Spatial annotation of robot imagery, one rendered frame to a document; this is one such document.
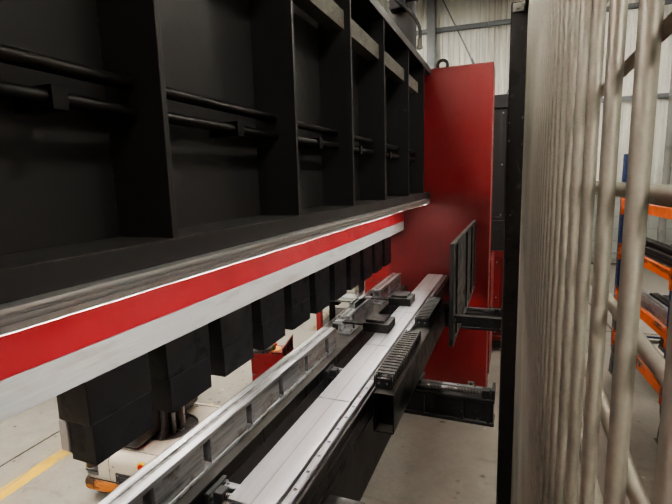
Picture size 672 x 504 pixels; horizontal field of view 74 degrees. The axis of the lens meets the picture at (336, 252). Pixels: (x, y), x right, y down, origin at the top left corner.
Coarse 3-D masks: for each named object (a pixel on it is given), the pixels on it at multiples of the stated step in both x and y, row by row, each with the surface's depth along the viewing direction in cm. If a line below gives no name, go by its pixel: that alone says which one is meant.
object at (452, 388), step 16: (336, 368) 179; (432, 384) 164; (448, 384) 165; (464, 384) 165; (416, 400) 167; (432, 400) 165; (448, 400) 162; (464, 400) 160; (480, 400) 157; (432, 416) 165; (448, 416) 163; (464, 416) 161; (480, 416) 159
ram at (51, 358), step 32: (384, 224) 263; (288, 256) 151; (320, 256) 177; (160, 288) 97; (192, 288) 106; (224, 288) 118; (256, 288) 133; (64, 320) 76; (96, 320) 82; (128, 320) 89; (160, 320) 97; (192, 320) 107; (0, 352) 67; (32, 352) 71; (64, 352) 76; (96, 352) 82; (128, 352) 89; (0, 384) 67; (32, 384) 71; (64, 384) 76; (0, 416) 67
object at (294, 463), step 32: (416, 288) 258; (448, 288) 293; (384, 352) 164; (352, 384) 139; (320, 416) 120; (352, 416) 121; (288, 448) 106; (320, 448) 106; (352, 448) 120; (256, 480) 95; (288, 480) 95; (320, 480) 100
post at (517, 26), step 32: (512, 32) 104; (512, 64) 105; (512, 96) 106; (512, 128) 108; (512, 160) 109; (512, 192) 110; (512, 224) 111; (512, 256) 112; (512, 288) 113; (512, 320) 114; (512, 352) 116; (512, 384) 117; (512, 416) 118
